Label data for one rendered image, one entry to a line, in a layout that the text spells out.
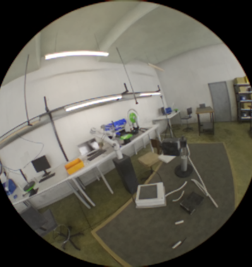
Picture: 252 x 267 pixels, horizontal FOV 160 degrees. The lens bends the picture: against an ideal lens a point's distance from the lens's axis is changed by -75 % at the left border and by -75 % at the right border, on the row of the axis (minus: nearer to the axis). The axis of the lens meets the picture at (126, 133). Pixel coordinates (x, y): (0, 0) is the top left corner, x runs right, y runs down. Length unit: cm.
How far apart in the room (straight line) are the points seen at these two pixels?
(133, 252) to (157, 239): 14
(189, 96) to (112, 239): 594
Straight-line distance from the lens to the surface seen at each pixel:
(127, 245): 60
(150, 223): 60
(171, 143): 64
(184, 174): 79
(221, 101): 587
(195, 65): 600
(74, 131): 248
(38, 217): 133
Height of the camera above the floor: 155
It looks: 12 degrees down
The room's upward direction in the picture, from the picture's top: 18 degrees counter-clockwise
